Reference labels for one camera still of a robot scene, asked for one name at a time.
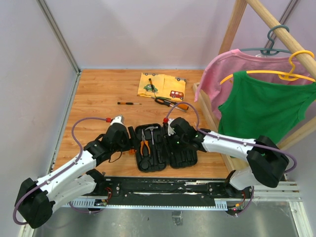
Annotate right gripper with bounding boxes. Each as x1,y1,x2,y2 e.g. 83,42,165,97
161,131,188,157

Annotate orange needle nose pliers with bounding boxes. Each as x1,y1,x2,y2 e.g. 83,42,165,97
140,130,150,157

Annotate black plastic tool case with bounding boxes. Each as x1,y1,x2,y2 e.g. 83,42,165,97
128,123,198,172

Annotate claw hammer black grip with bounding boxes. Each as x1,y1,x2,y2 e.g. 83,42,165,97
145,126,158,145

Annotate black handled screwdriver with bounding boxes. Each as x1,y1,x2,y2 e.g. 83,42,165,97
154,97,176,107

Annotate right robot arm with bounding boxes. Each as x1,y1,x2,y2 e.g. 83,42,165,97
165,117,289,198

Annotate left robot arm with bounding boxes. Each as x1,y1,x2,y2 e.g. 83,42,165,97
13,116,130,229

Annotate small black precision screwdriver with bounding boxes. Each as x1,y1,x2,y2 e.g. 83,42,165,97
117,102,141,105

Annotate yellow car print cloth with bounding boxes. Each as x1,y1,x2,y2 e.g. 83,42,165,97
137,73,187,102

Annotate pink t-shirt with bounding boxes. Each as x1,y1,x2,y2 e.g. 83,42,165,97
194,48,316,120

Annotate small screwdriver on cloth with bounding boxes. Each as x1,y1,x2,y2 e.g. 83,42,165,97
149,78,156,97

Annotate green tank top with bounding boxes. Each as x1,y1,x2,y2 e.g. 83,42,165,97
218,74,316,144

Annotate teal clothes hanger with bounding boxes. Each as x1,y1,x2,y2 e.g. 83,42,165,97
240,25,291,56

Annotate yellow clothes hanger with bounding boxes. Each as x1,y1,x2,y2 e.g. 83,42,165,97
219,50,316,86

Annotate wooden clothes rack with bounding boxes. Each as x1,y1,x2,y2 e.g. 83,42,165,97
193,0,316,175

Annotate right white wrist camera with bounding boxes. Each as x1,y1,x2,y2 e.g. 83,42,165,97
163,118,175,136

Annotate orange handled screwdriver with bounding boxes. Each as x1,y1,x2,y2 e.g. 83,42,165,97
166,100,189,111

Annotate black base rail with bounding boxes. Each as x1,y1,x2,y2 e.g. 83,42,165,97
53,177,301,213

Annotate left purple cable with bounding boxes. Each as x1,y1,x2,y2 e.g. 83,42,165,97
12,117,111,225

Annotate purple cable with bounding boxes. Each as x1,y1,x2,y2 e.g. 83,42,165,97
12,117,111,225
162,102,297,218

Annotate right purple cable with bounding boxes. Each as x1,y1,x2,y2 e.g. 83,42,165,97
162,102,297,218

